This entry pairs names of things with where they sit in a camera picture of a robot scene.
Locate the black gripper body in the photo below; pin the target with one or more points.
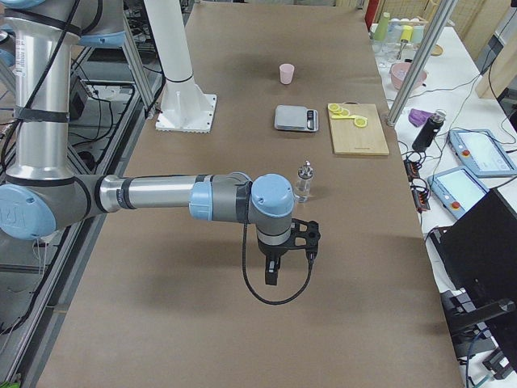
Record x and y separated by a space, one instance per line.
271 250

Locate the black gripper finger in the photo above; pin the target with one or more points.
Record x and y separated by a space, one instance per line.
270 273
275 269

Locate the glass sauce bottle metal spout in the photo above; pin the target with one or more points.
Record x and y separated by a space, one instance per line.
303 182

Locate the pink plastic cup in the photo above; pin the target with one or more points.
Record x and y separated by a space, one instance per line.
286 73

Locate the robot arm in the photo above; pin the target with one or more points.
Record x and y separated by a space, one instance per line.
42 195

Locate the silver kitchen scale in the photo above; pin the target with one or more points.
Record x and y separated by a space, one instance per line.
296 119

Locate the yellow cup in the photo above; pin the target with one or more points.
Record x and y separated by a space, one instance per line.
406 33

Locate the bamboo cutting board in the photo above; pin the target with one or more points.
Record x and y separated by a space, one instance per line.
349 140

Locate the lemon slice front pair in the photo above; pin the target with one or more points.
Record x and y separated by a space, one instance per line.
360 121

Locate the lemon slice top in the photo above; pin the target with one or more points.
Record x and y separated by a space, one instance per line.
333 106

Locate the black power strip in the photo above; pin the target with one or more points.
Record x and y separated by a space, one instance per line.
418 186

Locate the lower teach pendant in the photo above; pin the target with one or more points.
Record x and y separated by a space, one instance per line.
458 190

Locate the teach pendant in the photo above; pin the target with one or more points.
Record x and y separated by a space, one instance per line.
479 151
458 190

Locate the black water bottle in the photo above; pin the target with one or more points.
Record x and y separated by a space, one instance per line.
429 130

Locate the purple cloth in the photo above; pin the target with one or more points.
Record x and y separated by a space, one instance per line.
418 117

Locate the black monitor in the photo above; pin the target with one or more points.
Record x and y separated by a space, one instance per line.
479 255

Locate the pink bowl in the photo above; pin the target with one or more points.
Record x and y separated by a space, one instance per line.
398 72

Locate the upper teach pendant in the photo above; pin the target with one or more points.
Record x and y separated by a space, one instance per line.
479 151

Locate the green bottle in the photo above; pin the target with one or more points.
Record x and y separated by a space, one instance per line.
382 27

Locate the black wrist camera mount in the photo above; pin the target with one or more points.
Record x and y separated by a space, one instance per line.
304 235

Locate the white pedestal column base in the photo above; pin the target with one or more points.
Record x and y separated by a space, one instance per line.
184 106

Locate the aluminium frame post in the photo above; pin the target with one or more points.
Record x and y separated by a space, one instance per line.
434 30

